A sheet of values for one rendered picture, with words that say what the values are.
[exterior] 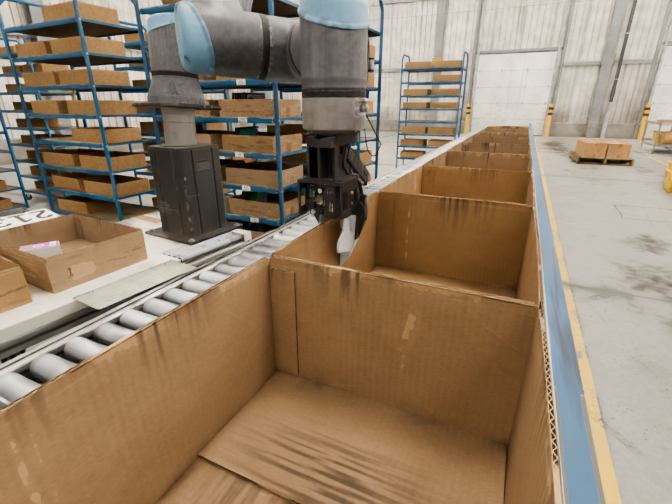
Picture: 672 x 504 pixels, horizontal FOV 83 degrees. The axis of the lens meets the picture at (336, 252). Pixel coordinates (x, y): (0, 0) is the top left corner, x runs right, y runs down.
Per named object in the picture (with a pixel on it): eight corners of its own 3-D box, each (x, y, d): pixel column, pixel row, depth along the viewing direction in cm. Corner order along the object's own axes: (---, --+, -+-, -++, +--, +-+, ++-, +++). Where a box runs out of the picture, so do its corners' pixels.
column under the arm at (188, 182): (145, 233, 146) (128, 145, 134) (199, 217, 167) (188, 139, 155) (191, 245, 134) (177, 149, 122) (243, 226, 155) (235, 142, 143)
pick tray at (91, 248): (80, 239, 140) (74, 213, 136) (149, 258, 123) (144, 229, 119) (-15, 266, 117) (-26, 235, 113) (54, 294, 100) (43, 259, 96)
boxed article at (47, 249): (24, 259, 121) (19, 246, 119) (62, 253, 126) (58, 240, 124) (23, 265, 116) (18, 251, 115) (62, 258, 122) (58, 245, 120)
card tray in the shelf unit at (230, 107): (219, 117, 232) (217, 99, 228) (249, 115, 257) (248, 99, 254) (275, 118, 216) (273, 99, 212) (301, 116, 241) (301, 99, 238)
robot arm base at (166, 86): (136, 102, 131) (132, 71, 128) (183, 106, 146) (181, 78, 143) (170, 102, 121) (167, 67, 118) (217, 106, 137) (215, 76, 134)
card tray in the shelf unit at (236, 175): (226, 182, 245) (224, 167, 242) (253, 175, 271) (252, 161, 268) (279, 188, 230) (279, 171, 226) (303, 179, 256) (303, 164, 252)
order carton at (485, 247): (373, 266, 84) (376, 190, 78) (519, 292, 73) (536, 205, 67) (274, 372, 51) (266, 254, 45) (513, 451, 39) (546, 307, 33)
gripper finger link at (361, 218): (336, 237, 62) (335, 184, 59) (341, 234, 63) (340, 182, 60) (363, 241, 60) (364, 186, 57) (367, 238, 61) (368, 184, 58)
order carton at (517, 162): (441, 194, 150) (445, 150, 144) (523, 202, 139) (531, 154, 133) (416, 220, 117) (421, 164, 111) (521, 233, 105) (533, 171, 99)
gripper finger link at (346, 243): (327, 274, 60) (325, 218, 57) (342, 261, 65) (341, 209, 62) (345, 278, 59) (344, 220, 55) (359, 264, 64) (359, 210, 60)
